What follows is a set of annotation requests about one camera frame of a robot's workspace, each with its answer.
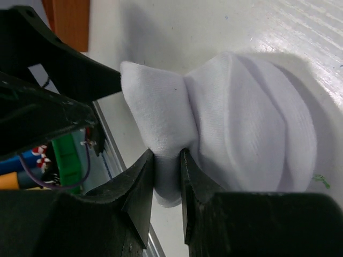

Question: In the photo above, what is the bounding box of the aluminium frame rail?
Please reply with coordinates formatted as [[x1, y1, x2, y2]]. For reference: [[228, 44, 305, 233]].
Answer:
[[93, 101, 166, 257]]

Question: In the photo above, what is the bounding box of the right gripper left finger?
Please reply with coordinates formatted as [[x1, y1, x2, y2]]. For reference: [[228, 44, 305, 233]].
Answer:
[[1, 150, 154, 256]]

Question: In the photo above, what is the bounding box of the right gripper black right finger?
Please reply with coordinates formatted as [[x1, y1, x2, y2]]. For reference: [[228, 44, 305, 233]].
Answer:
[[180, 149, 342, 256]]

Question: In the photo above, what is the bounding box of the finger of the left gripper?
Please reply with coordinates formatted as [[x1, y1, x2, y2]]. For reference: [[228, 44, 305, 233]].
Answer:
[[1, 73, 98, 160]]

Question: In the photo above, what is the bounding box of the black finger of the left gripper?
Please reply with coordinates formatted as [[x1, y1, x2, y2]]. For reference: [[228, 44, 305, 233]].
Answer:
[[1, 6, 122, 102]]

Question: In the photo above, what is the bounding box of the white striped sock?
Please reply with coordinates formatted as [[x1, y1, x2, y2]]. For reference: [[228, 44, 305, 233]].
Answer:
[[120, 52, 317, 207]]

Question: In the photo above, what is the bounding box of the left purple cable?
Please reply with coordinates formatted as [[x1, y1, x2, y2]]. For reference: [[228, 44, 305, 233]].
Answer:
[[20, 141, 92, 191]]

